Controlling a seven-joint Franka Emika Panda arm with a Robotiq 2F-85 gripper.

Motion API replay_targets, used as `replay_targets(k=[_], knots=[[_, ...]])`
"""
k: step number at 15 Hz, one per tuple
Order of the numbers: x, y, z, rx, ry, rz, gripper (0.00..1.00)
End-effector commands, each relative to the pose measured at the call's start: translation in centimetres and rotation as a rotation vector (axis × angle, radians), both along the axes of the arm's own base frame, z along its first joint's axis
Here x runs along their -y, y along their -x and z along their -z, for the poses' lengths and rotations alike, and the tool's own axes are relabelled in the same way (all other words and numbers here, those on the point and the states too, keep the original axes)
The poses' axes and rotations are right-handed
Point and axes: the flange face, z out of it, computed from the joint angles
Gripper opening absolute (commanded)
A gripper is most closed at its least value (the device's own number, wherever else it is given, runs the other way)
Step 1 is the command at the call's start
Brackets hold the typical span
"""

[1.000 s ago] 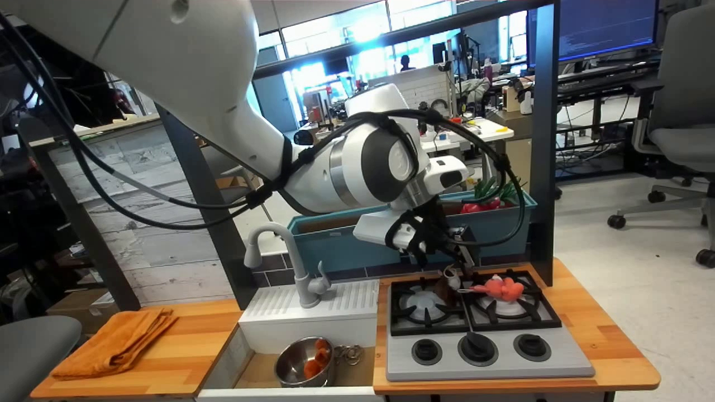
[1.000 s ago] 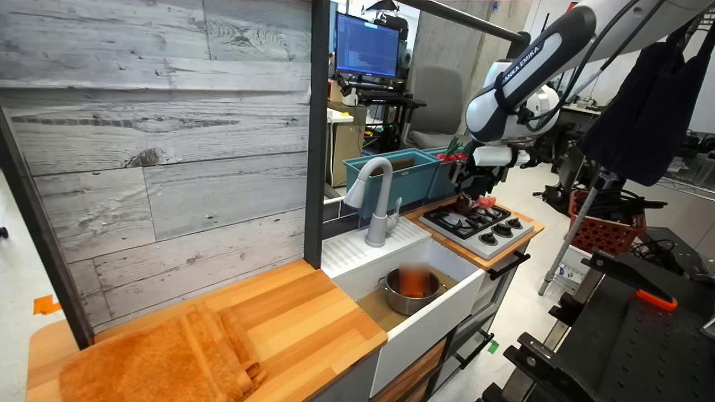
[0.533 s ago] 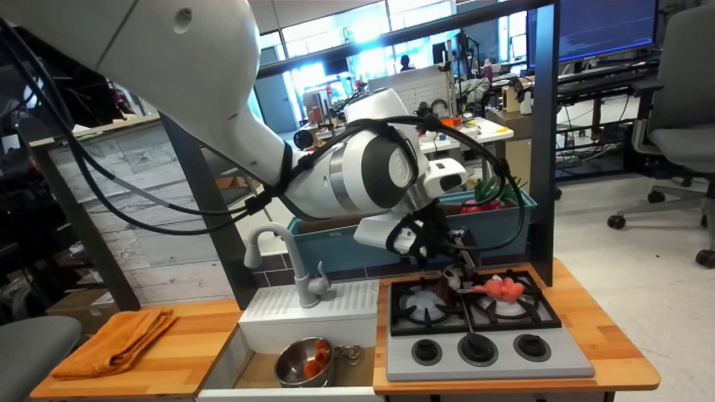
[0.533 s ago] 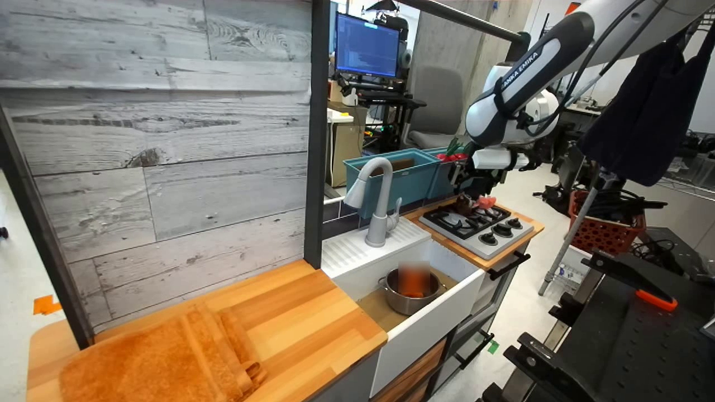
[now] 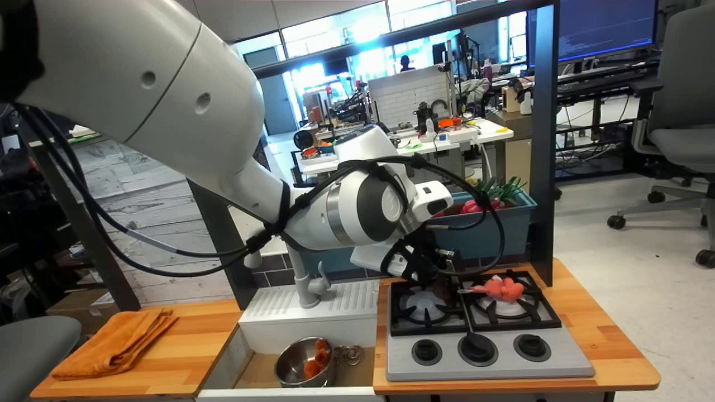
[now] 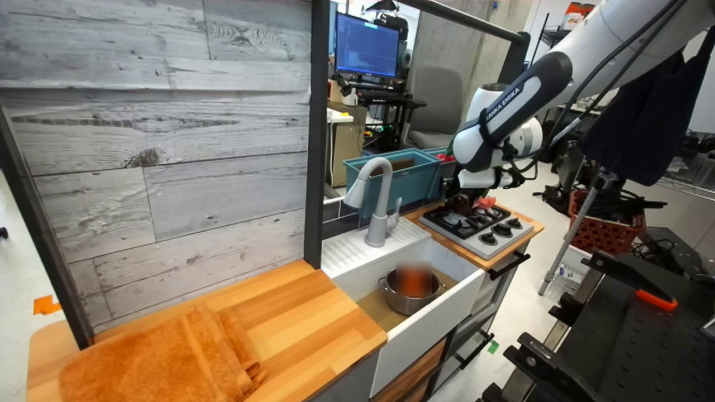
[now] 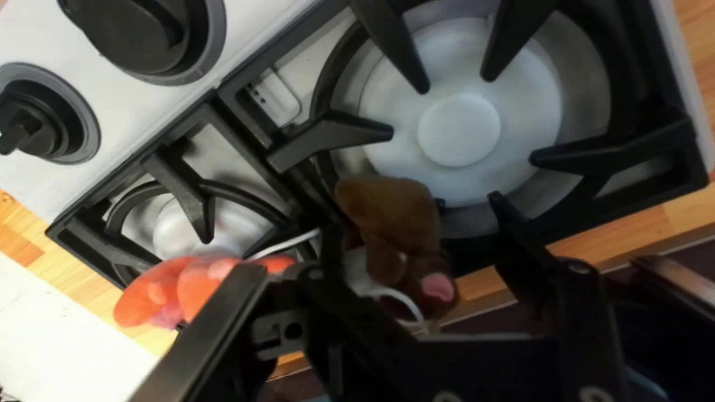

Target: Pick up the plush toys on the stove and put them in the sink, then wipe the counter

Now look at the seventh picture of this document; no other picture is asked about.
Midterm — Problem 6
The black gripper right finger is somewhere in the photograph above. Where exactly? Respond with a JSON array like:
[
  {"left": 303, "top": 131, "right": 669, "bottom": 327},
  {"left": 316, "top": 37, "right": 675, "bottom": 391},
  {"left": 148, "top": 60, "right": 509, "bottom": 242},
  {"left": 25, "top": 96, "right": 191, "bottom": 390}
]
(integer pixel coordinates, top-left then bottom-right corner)
[{"left": 487, "top": 190, "right": 633, "bottom": 402}]

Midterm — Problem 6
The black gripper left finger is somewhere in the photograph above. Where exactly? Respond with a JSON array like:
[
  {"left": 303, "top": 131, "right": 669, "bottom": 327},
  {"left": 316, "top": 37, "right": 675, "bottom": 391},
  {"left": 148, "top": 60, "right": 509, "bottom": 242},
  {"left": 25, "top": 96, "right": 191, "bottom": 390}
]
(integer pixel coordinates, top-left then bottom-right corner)
[{"left": 128, "top": 262, "right": 272, "bottom": 402}]

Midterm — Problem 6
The orange pink plush toy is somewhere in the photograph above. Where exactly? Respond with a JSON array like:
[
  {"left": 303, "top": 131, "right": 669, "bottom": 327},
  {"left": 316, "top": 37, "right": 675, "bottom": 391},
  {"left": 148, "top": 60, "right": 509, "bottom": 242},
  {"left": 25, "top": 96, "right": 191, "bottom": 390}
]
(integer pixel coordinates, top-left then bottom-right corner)
[{"left": 111, "top": 226, "right": 324, "bottom": 333}]

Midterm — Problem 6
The brown plush toy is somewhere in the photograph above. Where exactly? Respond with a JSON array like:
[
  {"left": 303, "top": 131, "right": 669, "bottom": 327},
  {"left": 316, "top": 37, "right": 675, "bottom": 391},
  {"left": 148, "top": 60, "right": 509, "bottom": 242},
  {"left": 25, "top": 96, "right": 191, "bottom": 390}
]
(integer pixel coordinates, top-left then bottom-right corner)
[{"left": 332, "top": 176, "right": 463, "bottom": 330}]

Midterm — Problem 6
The grey toy stove top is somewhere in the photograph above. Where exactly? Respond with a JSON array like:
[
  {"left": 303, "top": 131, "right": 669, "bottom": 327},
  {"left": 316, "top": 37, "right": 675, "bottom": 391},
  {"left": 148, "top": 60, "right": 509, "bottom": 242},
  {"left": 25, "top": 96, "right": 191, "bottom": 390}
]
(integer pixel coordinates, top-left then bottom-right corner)
[{"left": 0, "top": 0, "right": 714, "bottom": 295}]

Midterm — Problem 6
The small black stove knob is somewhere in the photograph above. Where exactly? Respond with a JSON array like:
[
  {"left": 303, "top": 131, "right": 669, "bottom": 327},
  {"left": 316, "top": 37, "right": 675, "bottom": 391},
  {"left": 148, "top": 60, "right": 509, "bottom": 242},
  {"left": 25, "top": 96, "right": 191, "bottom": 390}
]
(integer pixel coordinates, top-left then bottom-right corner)
[{"left": 0, "top": 60, "right": 104, "bottom": 167}]

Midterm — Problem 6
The large black stove knob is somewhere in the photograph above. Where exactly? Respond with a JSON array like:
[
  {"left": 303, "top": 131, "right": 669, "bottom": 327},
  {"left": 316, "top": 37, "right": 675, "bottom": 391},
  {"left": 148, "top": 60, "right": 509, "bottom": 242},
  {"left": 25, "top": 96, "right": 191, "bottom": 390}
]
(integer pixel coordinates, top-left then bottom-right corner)
[{"left": 57, "top": 0, "right": 230, "bottom": 88}]

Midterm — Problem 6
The wooden play kitchen unit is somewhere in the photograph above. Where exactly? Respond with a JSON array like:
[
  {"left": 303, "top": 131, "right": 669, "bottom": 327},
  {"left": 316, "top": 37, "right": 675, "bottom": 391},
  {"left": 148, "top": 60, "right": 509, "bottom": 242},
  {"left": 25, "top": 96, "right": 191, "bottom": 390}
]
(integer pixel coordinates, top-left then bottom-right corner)
[{"left": 0, "top": 0, "right": 715, "bottom": 376}]

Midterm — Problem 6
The black burner grate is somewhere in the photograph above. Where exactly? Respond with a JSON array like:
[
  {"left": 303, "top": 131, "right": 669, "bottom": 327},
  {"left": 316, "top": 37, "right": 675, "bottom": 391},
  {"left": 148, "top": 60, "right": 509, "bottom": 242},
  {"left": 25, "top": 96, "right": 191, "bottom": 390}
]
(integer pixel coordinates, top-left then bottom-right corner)
[
  {"left": 215, "top": 0, "right": 710, "bottom": 253},
  {"left": 46, "top": 104, "right": 338, "bottom": 295}
]

